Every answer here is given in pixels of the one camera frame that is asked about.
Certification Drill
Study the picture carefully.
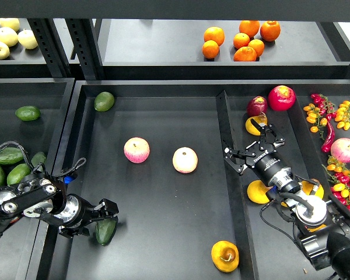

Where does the dark red apple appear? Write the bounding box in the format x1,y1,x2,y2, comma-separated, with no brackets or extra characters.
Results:
246,96,268,117

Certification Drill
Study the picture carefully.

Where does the pink apple right tray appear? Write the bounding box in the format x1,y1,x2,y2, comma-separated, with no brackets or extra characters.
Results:
330,138,350,163

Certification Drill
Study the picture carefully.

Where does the green avocado top centre tray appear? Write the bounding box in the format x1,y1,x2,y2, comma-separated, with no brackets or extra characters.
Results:
94,92,115,112

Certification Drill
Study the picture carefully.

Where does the black upper shelf board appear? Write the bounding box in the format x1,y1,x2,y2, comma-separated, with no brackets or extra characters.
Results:
0,1,350,22

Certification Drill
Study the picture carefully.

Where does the pale pink apple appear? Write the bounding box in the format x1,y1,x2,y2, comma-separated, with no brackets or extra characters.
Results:
172,147,198,174

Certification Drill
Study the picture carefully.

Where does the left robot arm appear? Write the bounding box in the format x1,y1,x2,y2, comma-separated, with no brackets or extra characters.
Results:
0,141,119,245

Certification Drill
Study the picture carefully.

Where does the green avocado left tray top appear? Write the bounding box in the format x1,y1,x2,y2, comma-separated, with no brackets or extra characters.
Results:
15,106,41,121

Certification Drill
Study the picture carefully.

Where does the cherry tomato bunch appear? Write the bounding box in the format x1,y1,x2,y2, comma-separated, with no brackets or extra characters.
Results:
323,156,350,211
303,93,350,140

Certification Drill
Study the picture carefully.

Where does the cherry tomato bunch lower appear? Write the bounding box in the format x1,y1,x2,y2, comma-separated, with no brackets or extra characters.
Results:
323,156,350,211

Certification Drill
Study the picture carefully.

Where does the black centre tray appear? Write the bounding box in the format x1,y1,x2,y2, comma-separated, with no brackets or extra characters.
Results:
36,81,333,279

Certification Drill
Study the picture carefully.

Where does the red chili pepper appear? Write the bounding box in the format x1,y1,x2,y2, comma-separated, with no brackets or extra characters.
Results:
321,122,335,153

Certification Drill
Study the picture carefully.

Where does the bright red apple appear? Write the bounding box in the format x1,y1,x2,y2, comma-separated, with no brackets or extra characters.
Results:
268,85,296,111

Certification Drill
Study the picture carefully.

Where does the cherry tomato bunch upper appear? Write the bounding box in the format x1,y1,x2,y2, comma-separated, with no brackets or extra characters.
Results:
303,93,350,140

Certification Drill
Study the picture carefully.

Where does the green avocado tray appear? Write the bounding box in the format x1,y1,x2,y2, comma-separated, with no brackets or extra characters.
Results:
15,106,41,121
94,92,115,112

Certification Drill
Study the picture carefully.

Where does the black tray divider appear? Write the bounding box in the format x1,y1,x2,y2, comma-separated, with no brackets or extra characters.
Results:
216,90,259,279

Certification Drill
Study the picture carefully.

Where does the pink red apple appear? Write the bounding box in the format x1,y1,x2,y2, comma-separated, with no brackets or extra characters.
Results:
124,137,150,163

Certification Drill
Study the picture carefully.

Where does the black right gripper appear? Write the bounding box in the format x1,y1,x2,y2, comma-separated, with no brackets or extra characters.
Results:
222,120,300,193

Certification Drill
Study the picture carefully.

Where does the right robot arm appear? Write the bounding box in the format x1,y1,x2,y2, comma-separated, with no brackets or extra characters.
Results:
224,120,350,279

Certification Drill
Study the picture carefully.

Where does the orange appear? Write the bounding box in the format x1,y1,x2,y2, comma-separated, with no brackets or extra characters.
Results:
204,26,225,46
260,20,281,42
239,20,260,38
233,46,257,61
233,33,250,49
248,39,265,58
202,40,219,59

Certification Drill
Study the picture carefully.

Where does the black tray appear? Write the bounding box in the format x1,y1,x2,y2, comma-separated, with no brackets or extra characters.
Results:
0,78,74,279
36,81,333,279

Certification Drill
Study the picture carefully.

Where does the black left tray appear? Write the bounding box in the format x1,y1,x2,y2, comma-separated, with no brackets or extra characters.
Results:
0,78,74,279

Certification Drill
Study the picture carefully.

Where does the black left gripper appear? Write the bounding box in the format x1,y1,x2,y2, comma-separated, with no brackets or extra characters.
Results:
55,194,119,239

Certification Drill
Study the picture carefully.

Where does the black shelf upright post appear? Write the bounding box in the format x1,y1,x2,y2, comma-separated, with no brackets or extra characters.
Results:
27,18,71,78
65,19,105,81

